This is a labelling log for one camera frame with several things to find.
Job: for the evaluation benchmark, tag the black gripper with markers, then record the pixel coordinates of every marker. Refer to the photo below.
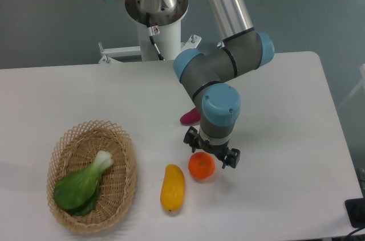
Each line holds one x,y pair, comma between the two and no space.
216,146

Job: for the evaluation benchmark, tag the orange fruit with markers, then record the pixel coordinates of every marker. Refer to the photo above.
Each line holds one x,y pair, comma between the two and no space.
201,165

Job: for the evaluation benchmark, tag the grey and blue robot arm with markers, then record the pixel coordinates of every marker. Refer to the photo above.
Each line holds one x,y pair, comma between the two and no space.
204,77

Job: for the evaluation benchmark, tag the purple sweet potato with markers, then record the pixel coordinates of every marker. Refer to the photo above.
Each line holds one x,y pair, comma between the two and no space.
191,117

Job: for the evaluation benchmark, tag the yellow mango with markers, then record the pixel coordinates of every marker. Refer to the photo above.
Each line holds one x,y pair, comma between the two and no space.
173,189

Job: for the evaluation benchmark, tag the woven wicker basket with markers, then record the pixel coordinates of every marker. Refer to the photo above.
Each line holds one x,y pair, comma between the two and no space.
76,149

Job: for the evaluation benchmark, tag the green bok choy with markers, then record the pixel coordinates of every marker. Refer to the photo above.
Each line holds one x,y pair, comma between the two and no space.
78,192

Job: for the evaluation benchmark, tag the black device at table edge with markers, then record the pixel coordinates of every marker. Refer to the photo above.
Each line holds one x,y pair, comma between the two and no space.
355,211

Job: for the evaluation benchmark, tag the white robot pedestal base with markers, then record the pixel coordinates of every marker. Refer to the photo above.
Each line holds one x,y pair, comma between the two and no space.
165,40

